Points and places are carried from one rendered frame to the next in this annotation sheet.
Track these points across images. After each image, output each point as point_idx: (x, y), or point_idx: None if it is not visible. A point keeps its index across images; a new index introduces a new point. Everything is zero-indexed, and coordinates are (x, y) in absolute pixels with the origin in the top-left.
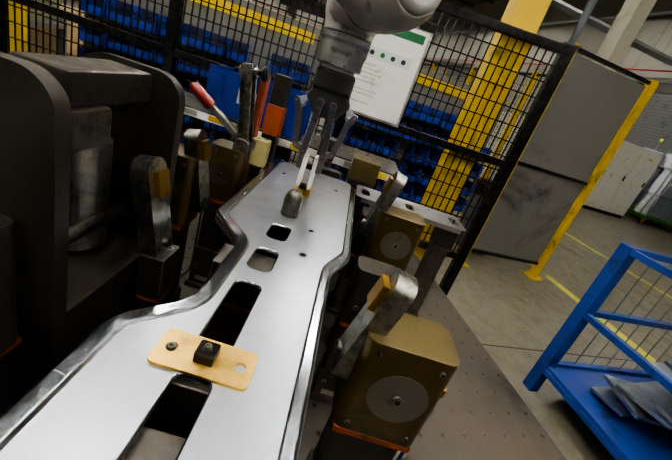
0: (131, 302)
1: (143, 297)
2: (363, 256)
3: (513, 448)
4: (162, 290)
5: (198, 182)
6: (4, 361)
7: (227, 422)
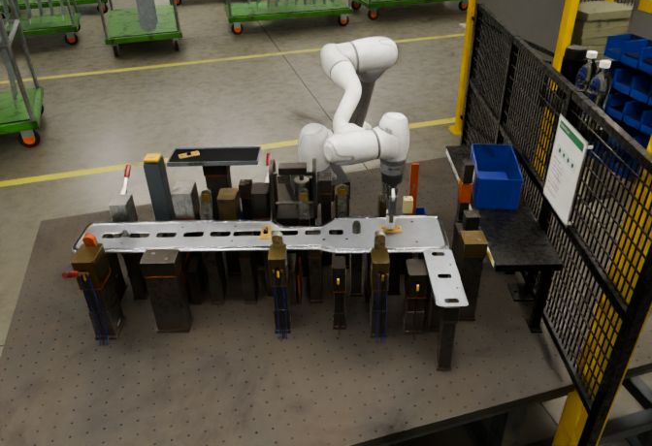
0: None
1: None
2: (344, 257)
3: (342, 410)
4: None
5: (338, 204)
6: None
7: (252, 238)
